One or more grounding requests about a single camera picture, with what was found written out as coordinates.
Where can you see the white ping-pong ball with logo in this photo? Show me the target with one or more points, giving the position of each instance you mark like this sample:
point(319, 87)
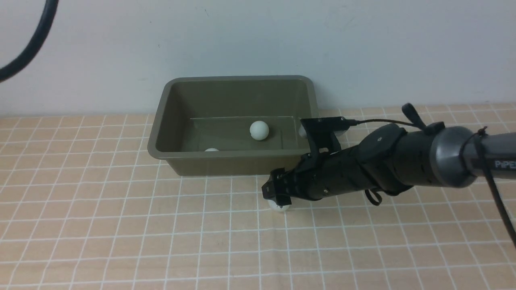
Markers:
point(278, 208)

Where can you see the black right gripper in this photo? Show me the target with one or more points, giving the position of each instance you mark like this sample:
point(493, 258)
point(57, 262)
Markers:
point(335, 174)

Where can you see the checkered orange tablecloth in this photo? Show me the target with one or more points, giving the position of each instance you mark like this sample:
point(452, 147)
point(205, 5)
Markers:
point(84, 207)

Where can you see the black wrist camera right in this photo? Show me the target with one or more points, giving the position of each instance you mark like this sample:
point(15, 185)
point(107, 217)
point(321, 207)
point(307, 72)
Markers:
point(320, 133)

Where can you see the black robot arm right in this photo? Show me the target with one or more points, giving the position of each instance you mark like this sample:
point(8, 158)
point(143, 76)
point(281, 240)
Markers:
point(392, 160)

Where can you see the olive green plastic bin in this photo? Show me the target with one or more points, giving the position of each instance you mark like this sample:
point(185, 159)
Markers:
point(197, 113)

